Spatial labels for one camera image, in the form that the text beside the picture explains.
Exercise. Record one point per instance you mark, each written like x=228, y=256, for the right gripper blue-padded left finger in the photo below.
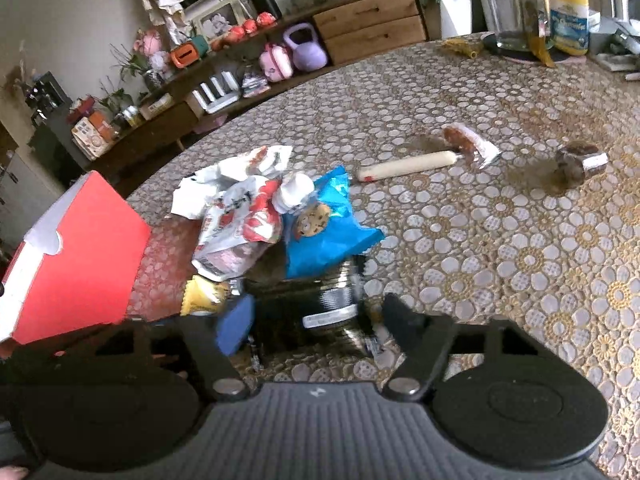
x=211, y=340

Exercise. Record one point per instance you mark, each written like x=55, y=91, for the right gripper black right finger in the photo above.
x=425, y=340

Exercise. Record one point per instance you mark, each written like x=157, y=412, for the yellow triangular snack packet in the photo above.
x=203, y=296

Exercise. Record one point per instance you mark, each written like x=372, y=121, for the black snack bag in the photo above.
x=326, y=311

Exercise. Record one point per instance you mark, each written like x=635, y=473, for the white red snack bag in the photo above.
x=236, y=231

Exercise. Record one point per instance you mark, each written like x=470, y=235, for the blue cookie snack bag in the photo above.
x=324, y=231

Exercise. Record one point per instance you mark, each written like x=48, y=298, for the white snack wrapper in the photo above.
x=198, y=192

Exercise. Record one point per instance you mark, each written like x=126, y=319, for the person's left hand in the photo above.
x=13, y=473

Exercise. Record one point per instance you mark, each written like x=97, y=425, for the red cardboard box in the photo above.
x=76, y=266

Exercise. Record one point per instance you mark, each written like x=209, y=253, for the cream sausage stick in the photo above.
x=408, y=165

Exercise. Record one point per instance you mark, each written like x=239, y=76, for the wooden TV cabinet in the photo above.
x=348, y=30

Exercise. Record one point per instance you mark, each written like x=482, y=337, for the white router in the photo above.
x=217, y=92

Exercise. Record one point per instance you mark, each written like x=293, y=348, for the orange tissue box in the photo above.
x=185, y=55

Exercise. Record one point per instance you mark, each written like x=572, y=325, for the purple kettlebell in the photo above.
x=307, y=56

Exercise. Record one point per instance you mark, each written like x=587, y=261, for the black coffee machine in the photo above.
x=44, y=97

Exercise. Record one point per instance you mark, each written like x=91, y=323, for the pink plush flower toy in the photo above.
x=150, y=45

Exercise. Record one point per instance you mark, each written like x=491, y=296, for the framed photo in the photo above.
x=216, y=20

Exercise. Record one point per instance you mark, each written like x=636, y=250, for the black speaker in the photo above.
x=269, y=6

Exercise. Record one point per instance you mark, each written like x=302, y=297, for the glass cup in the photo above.
x=508, y=24

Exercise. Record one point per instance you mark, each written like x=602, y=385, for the yellow-lid white jar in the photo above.
x=569, y=25

